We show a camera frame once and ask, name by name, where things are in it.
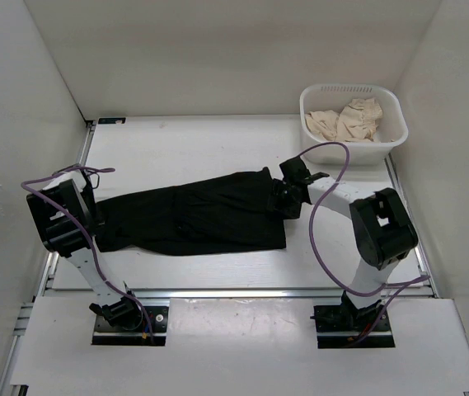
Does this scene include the white plastic laundry basket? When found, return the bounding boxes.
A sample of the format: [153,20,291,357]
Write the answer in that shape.
[299,83,409,166]

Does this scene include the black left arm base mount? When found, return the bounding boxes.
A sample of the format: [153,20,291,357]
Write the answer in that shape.
[89,297,169,347]

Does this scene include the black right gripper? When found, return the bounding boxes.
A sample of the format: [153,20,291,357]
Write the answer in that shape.
[265,178,303,220]

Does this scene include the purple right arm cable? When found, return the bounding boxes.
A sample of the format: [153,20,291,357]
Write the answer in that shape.
[298,142,431,343]

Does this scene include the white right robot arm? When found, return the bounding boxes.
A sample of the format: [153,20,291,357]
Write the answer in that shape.
[268,157,418,330]

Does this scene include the beige trousers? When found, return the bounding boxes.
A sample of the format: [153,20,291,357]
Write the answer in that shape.
[304,97,383,143]

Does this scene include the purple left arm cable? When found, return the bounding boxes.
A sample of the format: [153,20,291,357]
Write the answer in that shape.
[20,163,157,343]

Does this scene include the black trousers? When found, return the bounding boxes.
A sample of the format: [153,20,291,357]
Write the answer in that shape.
[96,167,287,257]

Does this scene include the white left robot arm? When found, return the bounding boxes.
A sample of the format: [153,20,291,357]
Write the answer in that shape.
[21,164,145,331]

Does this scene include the dark label sticker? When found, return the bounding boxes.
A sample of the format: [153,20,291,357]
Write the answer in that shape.
[97,117,126,125]

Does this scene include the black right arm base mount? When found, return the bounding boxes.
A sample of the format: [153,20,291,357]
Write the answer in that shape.
[310,305,396,349]

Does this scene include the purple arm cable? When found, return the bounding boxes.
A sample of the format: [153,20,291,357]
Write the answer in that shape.
[20,163,157,343]
[298,142,431,343]

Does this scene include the aluminium table edge rail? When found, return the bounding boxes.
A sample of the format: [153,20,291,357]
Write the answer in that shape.
[134,284,441,306]

